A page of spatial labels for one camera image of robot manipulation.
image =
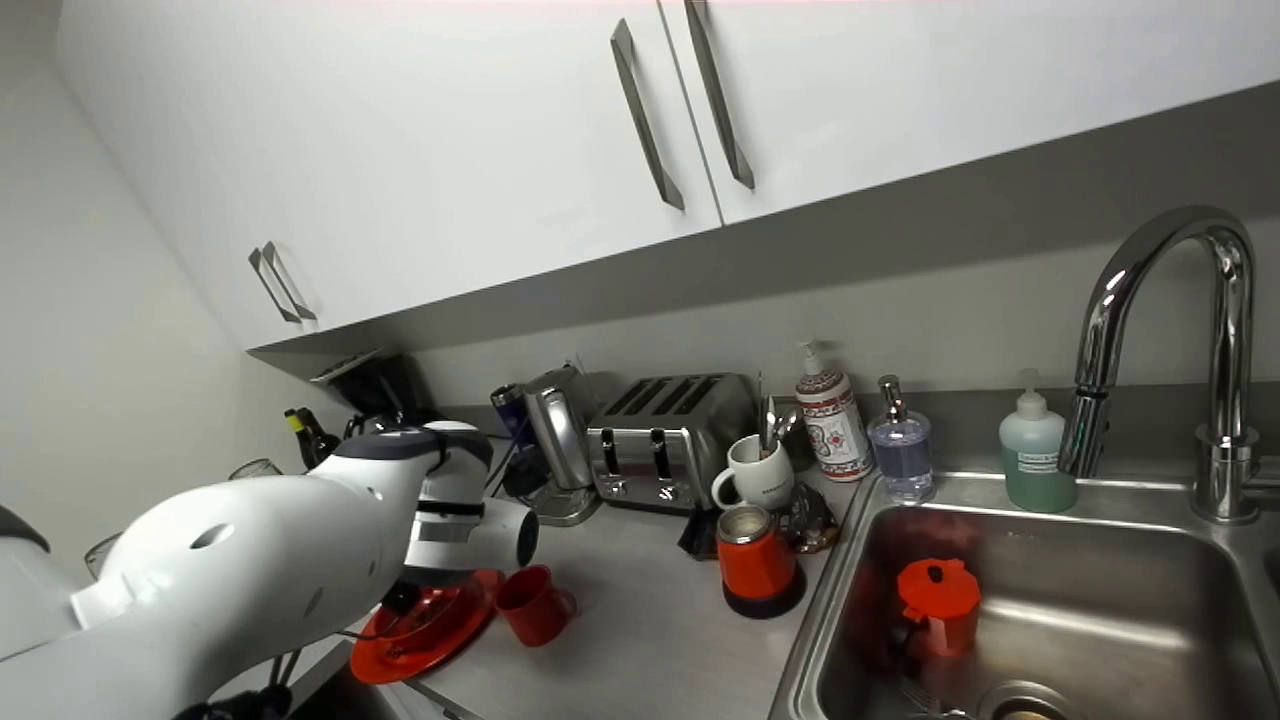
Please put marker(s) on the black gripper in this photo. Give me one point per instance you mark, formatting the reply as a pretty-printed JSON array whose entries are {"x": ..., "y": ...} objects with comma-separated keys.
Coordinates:
[{"x": 422, "y": 594}]

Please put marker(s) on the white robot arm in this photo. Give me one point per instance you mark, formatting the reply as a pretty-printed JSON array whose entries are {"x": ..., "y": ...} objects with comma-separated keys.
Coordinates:
[{"x": 241, "y": 561}]

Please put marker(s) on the red bowl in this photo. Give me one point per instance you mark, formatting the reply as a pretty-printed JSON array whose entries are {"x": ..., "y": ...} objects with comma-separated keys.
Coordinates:
[{"x": 435, "y": 635}]

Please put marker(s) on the red plate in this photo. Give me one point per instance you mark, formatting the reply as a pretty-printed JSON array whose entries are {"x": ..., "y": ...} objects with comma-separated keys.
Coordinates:
[{"x": 463, "y": 644}]

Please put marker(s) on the red cup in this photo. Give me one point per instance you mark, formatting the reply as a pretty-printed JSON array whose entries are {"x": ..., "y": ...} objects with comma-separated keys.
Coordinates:
[{"x": 534, "y": 610}]

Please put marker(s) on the dark bottle yellow top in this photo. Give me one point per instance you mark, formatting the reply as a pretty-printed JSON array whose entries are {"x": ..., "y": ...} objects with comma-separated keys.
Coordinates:
[{"x": 311, "y": 436}]

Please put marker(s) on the glass mug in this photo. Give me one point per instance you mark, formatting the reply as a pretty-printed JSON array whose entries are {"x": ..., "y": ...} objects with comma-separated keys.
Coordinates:
[
  {"x": 256, "y": 471},
  {"x": 103, "y": 554}
]

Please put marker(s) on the black coffee maker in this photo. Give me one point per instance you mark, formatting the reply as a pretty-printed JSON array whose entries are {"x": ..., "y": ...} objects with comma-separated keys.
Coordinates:
[{"x": 382, "y": 385}]

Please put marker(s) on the silver four-slot toaster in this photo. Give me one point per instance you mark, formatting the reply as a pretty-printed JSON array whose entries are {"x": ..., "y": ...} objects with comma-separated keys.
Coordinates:
[{"x": 664, "y": 443}]

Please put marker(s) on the red canister silver lid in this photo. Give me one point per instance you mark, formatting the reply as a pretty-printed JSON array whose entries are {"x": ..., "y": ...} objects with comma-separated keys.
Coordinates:
[{"x": 759, "y": 561}]

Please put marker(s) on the white ceramic mug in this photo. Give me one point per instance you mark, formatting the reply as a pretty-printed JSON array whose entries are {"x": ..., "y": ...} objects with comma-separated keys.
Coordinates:
[{"x": 760, "y": 474}]

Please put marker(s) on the metal spoon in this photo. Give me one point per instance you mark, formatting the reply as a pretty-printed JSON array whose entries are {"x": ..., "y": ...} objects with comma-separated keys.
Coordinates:
[{"x": 780, "y": 426}]

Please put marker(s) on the white cabinet door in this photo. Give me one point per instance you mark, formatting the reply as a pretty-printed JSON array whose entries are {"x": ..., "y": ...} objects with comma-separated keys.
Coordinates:
[
  {"x": 403, "y": 145},
  {"x": 960, "y": 80}
]

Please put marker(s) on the white soap bottle red print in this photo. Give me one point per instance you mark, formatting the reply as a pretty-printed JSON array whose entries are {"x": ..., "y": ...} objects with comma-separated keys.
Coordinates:
[{"x": 833, "y": 422}]

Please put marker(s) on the clear blue soap dispenser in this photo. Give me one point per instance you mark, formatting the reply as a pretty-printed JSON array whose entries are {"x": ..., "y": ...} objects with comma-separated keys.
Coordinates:
[{"x": 900, "y": 451}]

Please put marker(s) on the green dish soap bottle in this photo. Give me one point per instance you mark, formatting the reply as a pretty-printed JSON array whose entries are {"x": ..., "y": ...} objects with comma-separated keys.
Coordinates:
[{"x": 1036, "y": 462}]

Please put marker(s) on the stainless steel sink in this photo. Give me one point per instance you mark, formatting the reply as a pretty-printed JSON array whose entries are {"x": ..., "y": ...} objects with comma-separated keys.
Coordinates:
[{"x": 1105, "y": 625}]

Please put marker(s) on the chrome faucet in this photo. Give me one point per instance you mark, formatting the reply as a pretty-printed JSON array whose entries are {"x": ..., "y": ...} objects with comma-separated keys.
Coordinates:
[{"x": 1224, "y": 403}]

